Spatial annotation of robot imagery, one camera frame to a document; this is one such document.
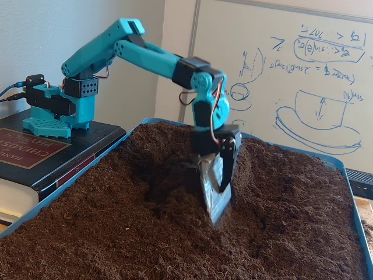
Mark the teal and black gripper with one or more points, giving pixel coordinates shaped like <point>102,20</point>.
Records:
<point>210,142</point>

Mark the brown soil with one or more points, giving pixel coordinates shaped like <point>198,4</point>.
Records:
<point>145,248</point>

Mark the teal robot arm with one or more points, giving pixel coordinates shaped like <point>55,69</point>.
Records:
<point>145,55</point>

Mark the black chemistry handbook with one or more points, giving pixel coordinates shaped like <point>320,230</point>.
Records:
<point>96,137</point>

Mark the black vented electronic device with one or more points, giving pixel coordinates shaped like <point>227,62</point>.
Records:
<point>361,183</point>

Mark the blue plastic tray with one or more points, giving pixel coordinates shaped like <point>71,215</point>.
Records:
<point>358,227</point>

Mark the white printed soil bag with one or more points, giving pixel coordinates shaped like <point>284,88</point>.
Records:
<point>367,210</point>

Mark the whiteboard with blue drawings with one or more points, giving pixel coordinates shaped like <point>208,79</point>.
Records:
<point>291,29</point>

